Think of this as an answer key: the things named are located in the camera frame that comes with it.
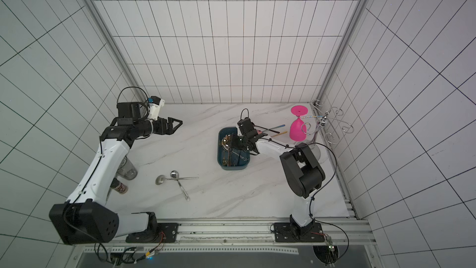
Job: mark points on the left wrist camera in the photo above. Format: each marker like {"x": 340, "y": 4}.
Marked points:
{"x": 154, "y": 106}

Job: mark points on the pink plastic goblet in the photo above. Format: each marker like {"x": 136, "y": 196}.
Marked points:
{"x": 298, "y": 128}

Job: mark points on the spice shaker bottle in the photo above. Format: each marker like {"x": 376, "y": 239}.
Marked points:
{"x": 118, "y": 186}

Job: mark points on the teal storage box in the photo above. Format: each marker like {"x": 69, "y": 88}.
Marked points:
{"x": 229, "y": 131}

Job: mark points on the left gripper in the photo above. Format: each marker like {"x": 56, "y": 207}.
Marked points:
{"x": 170, "y": 130}

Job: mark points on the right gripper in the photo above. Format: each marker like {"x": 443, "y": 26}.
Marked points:
{"x": 241, "y": 139}

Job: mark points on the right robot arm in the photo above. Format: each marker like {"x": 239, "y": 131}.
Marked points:
{"x": 303, "y": 173}

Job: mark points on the gold ornate-handle spoon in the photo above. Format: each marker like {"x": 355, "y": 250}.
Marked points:
{"x": 224, "y": 145}

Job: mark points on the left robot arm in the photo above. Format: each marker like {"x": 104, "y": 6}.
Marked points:
{"x": 84, "y": 217}

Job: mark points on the rose gold spoon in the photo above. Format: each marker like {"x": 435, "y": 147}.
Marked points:
{"x": 230, "y": 159}

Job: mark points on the aluminium mounting rail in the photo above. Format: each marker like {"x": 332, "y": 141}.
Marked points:
{"x": 263, "y": 233}

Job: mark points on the chrome wire cup rack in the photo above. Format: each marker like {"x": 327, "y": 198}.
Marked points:
{"x": 327, "y": 124}

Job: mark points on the silver ladle spoon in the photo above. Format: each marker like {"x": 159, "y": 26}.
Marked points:
{"x": 162, "y": 178}

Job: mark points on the clear drinking glass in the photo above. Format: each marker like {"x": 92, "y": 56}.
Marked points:
{"x": 127, "y": 170}

